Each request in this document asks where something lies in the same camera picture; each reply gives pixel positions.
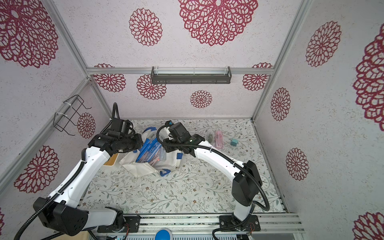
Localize white canvas bag blue handles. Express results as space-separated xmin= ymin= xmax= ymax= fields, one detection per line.
xmin=117 ymin=127 xmax=184 ymax=178

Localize pink clear stationery case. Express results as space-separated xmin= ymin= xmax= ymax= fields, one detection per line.
xmin=215 ymin=131 xmax=224 ymax=149

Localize blue stationery case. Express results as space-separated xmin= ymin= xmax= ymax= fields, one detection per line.
xmin=136 ymin=139 xmax=162 ymax=163

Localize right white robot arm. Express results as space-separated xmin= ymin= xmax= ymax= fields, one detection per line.
xmin=156 ymin=121 xmax=271 ymax=222

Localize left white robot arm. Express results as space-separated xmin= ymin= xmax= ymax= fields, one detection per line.
xmin=14 ymin=117 xmax=143 ymax=240

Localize white box wooden lid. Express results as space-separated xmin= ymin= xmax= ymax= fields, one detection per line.
xmin=104 ymin=154 xmax=118 ymax=167

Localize small teal cube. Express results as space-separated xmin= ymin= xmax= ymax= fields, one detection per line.
xmin=231 ymin=139 xmax=239 ymax=147

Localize blue round button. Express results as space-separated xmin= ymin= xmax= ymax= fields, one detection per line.
xmin=154 ymin=228 xmax=173 ymax=240

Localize black wire wall rack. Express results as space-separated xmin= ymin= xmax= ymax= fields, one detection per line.
xmin=52 ymin=95 xmax=91 ymax=136

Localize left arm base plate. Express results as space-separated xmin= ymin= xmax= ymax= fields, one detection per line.
xmin=97 ymin=215 xmax=142 ymax=234

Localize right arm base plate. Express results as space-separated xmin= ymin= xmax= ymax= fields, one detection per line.
xmin=219 ymin=215 xmax=261 ymax=232

